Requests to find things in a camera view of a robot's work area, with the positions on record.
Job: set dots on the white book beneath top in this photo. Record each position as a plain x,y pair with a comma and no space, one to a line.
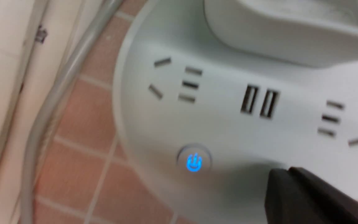
36,39

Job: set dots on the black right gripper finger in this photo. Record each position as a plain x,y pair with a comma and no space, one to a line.
297,196

